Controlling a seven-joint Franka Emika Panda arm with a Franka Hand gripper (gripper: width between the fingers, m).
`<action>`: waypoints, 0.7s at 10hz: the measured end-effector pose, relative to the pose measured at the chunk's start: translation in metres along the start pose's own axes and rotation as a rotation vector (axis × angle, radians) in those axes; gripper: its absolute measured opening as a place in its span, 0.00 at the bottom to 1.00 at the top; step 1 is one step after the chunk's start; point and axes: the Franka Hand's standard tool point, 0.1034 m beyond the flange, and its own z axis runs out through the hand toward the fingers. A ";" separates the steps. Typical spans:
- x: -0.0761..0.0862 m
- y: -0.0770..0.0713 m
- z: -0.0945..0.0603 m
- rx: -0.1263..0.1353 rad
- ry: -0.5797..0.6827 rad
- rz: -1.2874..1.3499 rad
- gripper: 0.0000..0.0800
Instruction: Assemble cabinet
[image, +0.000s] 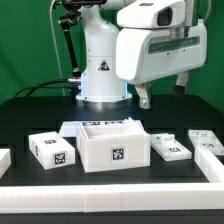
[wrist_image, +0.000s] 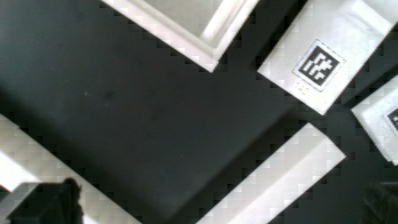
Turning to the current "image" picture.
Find white door panel with knob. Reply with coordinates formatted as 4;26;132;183
150;133;192;161

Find grey cable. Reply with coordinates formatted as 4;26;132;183
49;0;66;97

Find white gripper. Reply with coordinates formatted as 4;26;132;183
116;23;207;109

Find black cables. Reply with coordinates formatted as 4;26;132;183
13;78;78;98

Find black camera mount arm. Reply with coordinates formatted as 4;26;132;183
53;0;107;97

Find white fence bar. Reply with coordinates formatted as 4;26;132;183
0;183;224;213
194;147;224;184

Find white cabinet top block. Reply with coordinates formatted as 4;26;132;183
28;132;75;170

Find white right fence bar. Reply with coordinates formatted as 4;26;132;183
194;147;224;184

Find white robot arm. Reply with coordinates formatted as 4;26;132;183
77;0;207;109

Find white cabinet body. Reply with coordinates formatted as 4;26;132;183
76;118;150;173

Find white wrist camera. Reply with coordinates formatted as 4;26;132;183
117;0;186;29

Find white front fence bar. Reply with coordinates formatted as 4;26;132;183
0;183;224;213

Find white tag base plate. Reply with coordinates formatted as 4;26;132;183
59;118;144;138

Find white left fence block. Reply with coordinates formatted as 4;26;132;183
0;148;11;178

